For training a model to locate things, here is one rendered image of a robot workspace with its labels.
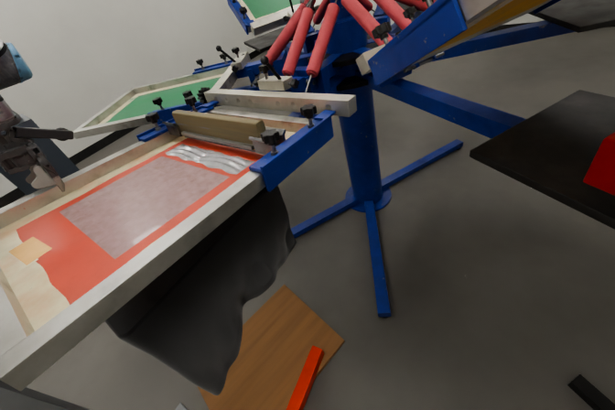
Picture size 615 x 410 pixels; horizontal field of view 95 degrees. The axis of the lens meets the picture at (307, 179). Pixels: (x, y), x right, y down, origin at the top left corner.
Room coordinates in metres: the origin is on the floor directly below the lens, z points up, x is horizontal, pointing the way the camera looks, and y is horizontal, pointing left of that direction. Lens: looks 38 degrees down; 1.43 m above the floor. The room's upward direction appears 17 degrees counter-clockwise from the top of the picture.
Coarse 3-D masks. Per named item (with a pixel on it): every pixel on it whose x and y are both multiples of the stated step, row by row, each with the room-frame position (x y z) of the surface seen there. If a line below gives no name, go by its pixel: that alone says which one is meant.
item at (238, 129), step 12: (180, 120) 0.93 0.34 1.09; (192, 120) 0.88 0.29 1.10; (204, 120) 0.83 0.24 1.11; (216, 120) 0.79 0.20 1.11; (228, 120) 0.76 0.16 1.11; (240, 120) 0.73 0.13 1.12; (252, 120) 0.71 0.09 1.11; (192, 132) 0.90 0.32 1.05; (204, 132) 0.85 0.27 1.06; (216, 132) 0.80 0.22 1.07; (228, 132) 0.76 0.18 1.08; (240, 132) 0.73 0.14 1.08; (252, 132) 0.69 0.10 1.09; (252, 144) 0.70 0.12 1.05
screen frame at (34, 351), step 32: (288, 128) 0.82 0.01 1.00; (128, 160) 0.87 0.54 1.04; (64, 192) 0.74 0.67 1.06; (224, 192) 0.50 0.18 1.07; (256, 192) 0.51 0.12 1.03; (0, 224) 0.63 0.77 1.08; (192, 224) 0.41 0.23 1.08; (160, 256) 0.35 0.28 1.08; (0, 288) 0.36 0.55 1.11; (96, 288) 0.31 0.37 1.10; (128, 288) 0.31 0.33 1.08; (0, 320) 0.29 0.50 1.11; (64, 320) 0.26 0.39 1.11; (96, 320) 0.27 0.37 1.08; (0, 352) 0.24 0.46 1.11; (32, 352) 0.22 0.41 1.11; (64, 352) 0.23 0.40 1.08
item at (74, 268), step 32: (256, 160) 0.67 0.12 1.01; (160, 192) 0.62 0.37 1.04; (192, 192) 0.58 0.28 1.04; (96, 224) 0.54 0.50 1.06; (128, 224) 0.51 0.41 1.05; (160, 224) 0.48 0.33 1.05; (64, 256) 0.45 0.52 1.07; (96, 256) 0.43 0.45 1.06; (128, 256) 0.40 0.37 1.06; (64, 288) 0.36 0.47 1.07
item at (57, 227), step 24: (192, 144) 0.90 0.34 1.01; (216, 144) 0.85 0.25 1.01; (144, 168) 0.79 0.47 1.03; (168, 168) 0.75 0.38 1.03; (96, 192) 0.71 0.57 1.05; (120, 192) 0.67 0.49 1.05; (144, 192) 0.64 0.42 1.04; (48, 216) 0.64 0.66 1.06; (72, 216) 0.61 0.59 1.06; (96, 216) 0.58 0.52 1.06; (24, 240) 0.55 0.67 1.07; (48, 240) 0.53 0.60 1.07
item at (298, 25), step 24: (312, 0) 1.38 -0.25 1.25; (336, 0) 1.28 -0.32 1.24; (360, 0) 1.65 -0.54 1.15; (384, 0) 1.20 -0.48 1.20; (408, 0) 1.27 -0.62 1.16; (288, 24) 1.42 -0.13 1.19; (360, 24) 1.14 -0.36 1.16; (408, 24) 1.07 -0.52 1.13; (288, 72) 1.17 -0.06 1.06; (312, 72) 1.08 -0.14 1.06
